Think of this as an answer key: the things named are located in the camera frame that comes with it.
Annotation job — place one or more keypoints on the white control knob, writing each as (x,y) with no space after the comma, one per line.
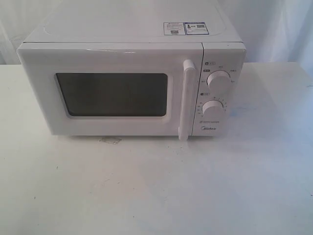
(219,79)
(212,108)

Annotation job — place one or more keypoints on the clear tape piece on table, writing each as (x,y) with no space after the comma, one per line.
(110,140)

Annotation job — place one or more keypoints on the blue label sticker right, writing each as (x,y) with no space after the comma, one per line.
(195,28)

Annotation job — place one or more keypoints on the white microwave door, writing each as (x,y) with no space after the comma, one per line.
(115,89)

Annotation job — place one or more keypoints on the upper white control knob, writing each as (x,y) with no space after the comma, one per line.
(219,79)

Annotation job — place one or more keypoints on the lower white control knob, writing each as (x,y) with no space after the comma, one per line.
(212,108)

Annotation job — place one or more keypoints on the white microwave oven body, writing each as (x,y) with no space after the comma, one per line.
(141,21)

